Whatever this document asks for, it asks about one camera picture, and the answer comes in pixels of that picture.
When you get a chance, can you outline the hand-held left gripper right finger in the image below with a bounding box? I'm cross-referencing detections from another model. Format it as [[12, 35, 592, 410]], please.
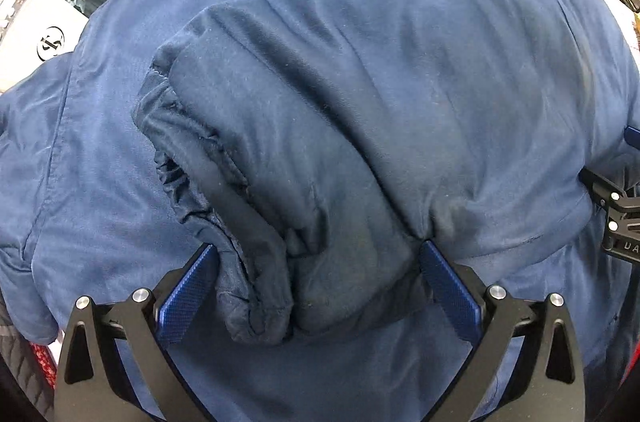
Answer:
[[419, 239, 586, 422]]

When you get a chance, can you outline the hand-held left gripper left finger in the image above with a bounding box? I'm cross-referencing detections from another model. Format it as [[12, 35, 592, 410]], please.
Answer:
[[54, 243, 221, 422]]

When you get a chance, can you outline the navy blue padded jacket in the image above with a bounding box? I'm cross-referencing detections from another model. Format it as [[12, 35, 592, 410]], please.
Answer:
[[0, 0, 640, 422]]

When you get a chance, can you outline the black garment with red trim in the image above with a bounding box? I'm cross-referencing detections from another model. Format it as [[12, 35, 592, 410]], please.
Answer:
[[0, 292, 58, 422]]

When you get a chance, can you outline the white beauty machine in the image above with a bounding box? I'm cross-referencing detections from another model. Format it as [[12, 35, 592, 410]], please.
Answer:
[[0, 0, 91, 96]]

